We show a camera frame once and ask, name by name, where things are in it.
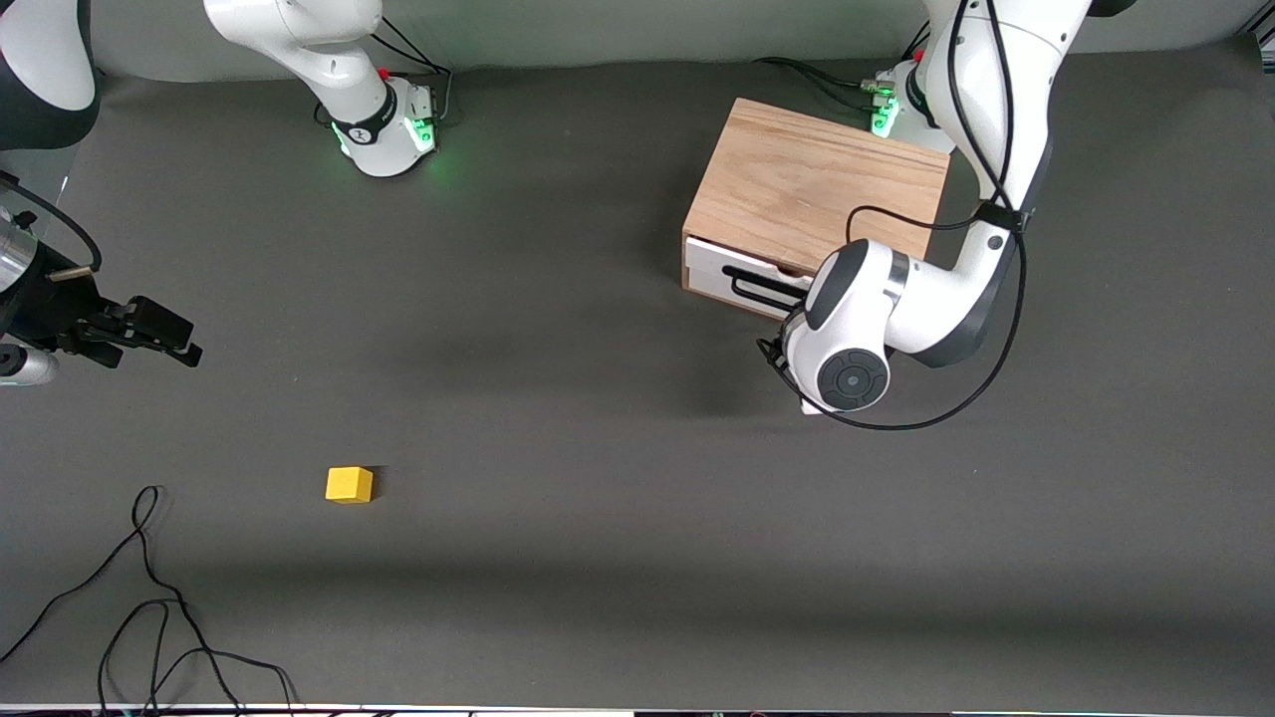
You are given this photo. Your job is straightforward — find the yellow block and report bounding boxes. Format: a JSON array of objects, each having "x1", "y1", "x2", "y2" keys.
[{"x1": 326, "y1": 466, "x2": 375, "y2": 505}]

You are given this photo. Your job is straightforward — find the white-fronted wooden drawer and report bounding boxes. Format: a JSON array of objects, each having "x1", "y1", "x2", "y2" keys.
[{"x1": 685, "y1": 237, "x2": 828, "y2": 322}]

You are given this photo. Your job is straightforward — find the black metal drawer handle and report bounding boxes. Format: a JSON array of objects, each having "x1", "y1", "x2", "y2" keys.
[{"x1": 722, "y1": 264, "x2": 813, "y2": 310}]

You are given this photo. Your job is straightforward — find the light wooden drawer cabinet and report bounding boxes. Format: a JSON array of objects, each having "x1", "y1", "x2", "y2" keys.
[{"x1": 682, "y1": 97, "x2": 950, "y2": 325}]

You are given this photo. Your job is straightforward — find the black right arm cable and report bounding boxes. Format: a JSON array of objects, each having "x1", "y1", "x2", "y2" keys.
[{"x1": 0, "y1": 174, "x2": 102, "y2": 272}]

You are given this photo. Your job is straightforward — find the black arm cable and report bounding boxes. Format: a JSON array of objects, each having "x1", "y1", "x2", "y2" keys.
[
  {"x1": 755, "y1": 0, "x2": 1029, "y2": 431},
  {"x1": 0, "y1": 174, "x2": 102, "y2": 272}
]

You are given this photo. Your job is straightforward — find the thin black loose cable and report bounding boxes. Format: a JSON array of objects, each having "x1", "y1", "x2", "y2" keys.
[
  {"x1": 97, "y1": 597, "x2": 300, "y2": 717},
  {"x1": 0, "y1": 485, "x2": 245, "y2": 717}
]

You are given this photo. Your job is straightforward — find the black right base cables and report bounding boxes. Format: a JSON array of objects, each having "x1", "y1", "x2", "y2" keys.
[{"x1": 367, "y1": 15, "x2": 455, "y2": 127}]

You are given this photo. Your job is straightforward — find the black base cables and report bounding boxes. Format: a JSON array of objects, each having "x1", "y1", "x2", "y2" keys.
[
  {"x1": 367, "y1": 15, "x2": 455, "y2": 127},
  {"x1": 752, "y1": 22, "x2": 932, "y2": 113}
]

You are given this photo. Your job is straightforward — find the black left base cables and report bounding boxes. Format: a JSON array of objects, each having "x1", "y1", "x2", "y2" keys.
[{"x1": 752, "y1": 22, "x2": 932, "y2": 113}]

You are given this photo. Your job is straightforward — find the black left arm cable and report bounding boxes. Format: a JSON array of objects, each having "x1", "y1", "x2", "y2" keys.
[{"x1": 755, "y1": 0, "x2": 1029, "y2": 431}]

